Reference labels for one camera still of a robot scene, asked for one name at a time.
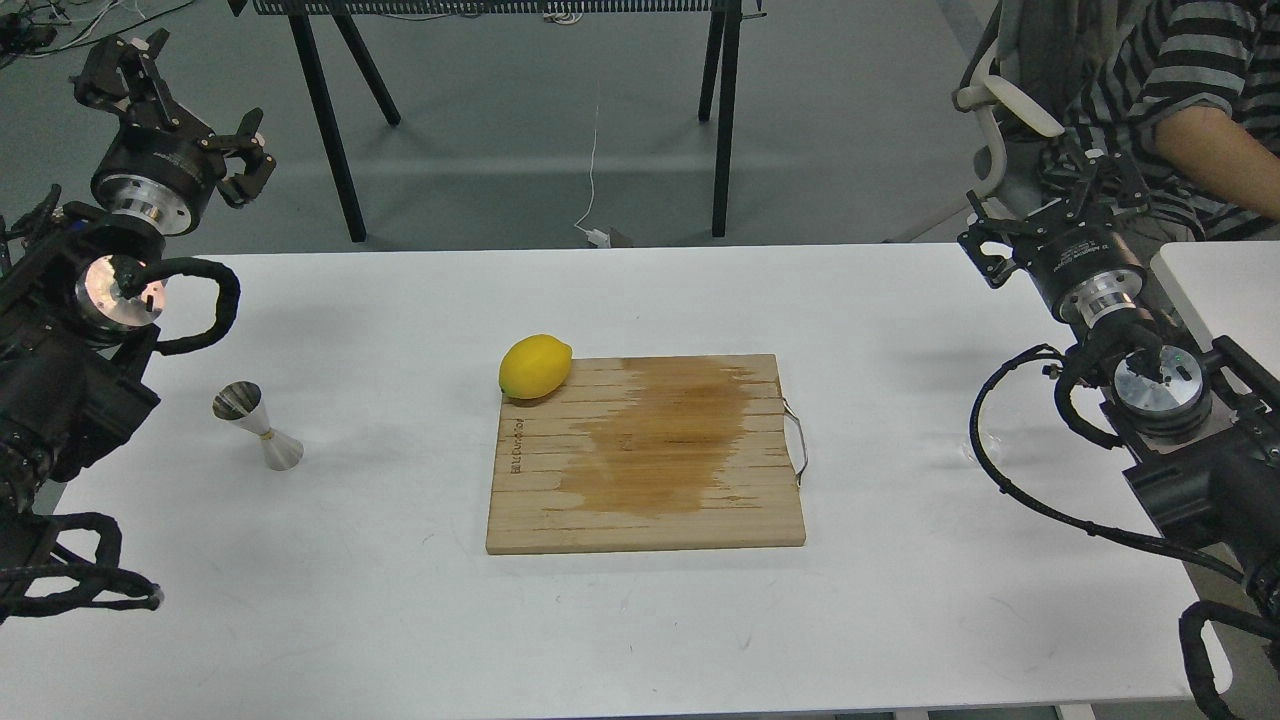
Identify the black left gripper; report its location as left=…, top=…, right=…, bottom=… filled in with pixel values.
left=70, top=28, right=276, bottom=237

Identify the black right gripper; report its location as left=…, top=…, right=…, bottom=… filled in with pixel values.
left=957, top=138, right=1149, bottom=325

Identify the steel double jigger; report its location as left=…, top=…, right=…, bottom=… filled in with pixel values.
left=211, top=380, right=305, bottom=471

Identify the clear glass cup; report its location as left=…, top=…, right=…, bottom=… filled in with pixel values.
left=963, top=427, right=1004, bottom=468

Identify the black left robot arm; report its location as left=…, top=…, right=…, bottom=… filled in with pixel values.
left=1, top=29, right=275, bottom=619

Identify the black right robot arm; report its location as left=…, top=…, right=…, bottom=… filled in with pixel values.
left=957, top=145, right=1279, bottom=719

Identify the white grey office chair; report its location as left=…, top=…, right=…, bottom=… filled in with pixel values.
left=951, top=1, right=1065, bottom=219

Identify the person in striped shirt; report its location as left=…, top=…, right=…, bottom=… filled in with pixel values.
left=1015, top=0, right=1280, bottom=241

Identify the yellow lemon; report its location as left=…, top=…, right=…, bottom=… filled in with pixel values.
left=498, top=334, right=573, bottom=400

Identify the wooden cutting board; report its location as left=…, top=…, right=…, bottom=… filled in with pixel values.
left=485, top=354, right=806, bottom=556

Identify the black metal table frame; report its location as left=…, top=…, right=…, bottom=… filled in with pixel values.
left=228, top=1, right=765, bottom=243

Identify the white cable with plug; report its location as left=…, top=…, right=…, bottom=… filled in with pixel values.
left=573, top=78, right=613, bottom=249

